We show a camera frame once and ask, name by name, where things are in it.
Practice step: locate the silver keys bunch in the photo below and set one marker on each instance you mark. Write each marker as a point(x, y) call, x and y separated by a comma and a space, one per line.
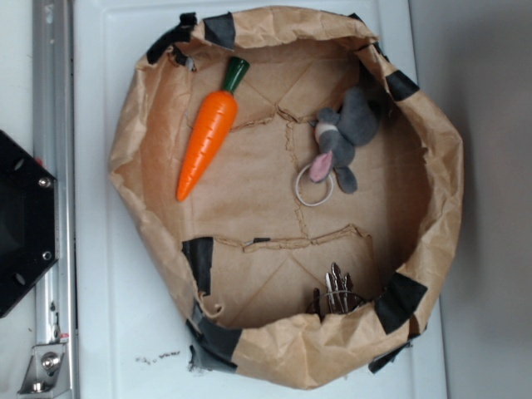
point(340, 294)

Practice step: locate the brown paper bag bin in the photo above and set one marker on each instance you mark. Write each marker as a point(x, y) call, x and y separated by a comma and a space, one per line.
point(242, 254)

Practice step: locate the orange toy carrot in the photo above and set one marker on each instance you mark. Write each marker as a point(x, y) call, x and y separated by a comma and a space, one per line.
point(214, 121)

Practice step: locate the grey plush bunny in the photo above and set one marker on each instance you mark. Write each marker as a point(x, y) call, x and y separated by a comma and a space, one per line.
point(339, 133)

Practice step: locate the white plastic tray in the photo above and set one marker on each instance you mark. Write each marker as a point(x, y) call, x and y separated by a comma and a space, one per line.
point(132, 341)

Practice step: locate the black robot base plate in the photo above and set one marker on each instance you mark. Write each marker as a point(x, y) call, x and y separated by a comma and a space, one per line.
point(28, 223)

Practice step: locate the aluminium frame rail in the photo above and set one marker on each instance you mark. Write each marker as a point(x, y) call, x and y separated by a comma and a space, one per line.
point(53, 146)

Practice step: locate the metal corner bracket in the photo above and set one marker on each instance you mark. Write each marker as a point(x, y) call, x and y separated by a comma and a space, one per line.
point(47, 373)

